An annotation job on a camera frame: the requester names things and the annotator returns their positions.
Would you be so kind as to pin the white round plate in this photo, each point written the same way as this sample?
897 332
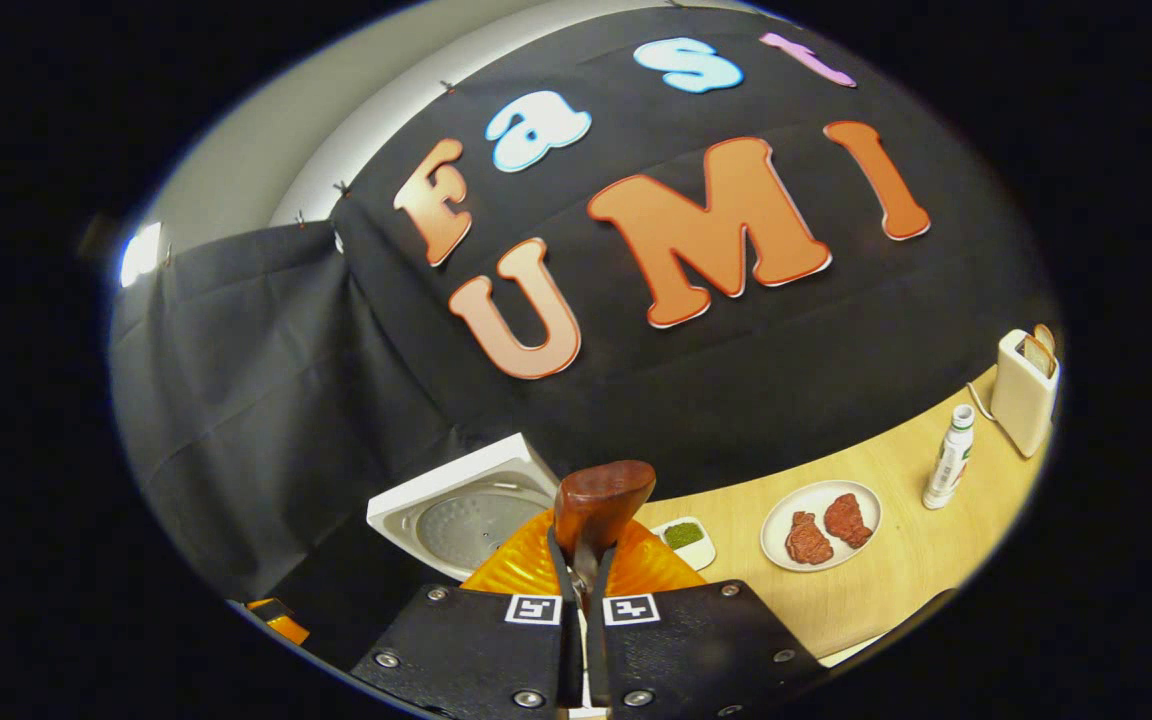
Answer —
781 510

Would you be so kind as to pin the toast bread slice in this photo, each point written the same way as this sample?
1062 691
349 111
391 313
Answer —
1037 356
1045 336

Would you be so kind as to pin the white drink bottle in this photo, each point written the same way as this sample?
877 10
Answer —
949 460

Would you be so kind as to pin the black backdrop cloth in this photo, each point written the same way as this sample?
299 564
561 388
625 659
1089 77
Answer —
736 350

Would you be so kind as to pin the ceiling light panel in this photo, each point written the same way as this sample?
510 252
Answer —
141 255

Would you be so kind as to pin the red meat steak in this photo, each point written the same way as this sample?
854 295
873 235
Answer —
847 520
808 540

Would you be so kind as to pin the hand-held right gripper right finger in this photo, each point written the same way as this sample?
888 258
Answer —
696 650

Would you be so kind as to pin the white rice cooker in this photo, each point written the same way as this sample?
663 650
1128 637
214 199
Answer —
466 520

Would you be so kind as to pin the white divided seasoning dish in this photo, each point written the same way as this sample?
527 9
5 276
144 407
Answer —
686 537

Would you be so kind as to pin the brown wooden spoon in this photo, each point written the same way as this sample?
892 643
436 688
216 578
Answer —
601 500

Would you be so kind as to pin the white toaster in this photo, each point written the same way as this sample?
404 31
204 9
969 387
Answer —
1024 410

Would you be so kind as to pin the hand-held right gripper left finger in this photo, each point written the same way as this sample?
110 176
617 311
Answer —
476 650

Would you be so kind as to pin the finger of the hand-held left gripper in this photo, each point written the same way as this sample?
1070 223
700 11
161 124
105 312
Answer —
284 622

